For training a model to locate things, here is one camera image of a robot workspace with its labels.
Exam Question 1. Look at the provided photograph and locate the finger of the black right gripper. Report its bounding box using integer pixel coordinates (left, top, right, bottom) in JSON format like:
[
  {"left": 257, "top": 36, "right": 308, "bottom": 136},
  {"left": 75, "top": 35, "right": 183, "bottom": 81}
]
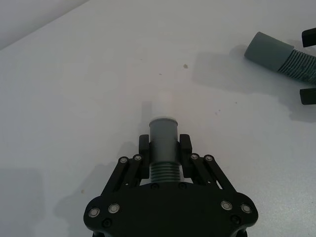
[
  {"left": 299, "top": 88, "right": 316, "bottom": 107},
  {"left": 302, "top": 29, "right": 316, "bottom": 48}
]

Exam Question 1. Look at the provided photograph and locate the grey corrugated hose with plain cuff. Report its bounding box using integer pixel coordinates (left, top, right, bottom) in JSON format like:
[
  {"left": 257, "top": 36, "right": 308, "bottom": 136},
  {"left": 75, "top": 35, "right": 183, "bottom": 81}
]
[{"left": 244, "top": 31, "right": 316, "bottom": 87}]

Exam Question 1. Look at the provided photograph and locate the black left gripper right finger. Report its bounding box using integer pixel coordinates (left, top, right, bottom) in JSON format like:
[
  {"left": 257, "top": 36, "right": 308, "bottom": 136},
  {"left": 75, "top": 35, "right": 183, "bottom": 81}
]
[{"left": 179, "top": 133, "right": 237, "bottom": 193}]

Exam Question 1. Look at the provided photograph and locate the grey ribbed hose with rimmed cuff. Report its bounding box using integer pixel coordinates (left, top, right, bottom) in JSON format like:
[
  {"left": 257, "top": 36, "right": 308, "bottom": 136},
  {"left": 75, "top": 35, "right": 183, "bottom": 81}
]
[{"left": 149, "top": 118, "right": 183, "bottom": 184}]

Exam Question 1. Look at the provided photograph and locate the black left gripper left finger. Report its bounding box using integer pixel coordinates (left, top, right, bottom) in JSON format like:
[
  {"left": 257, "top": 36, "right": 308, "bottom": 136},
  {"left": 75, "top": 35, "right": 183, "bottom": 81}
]
[{"left": 104, "top": 134, "right": 151, "bottom": 194}]

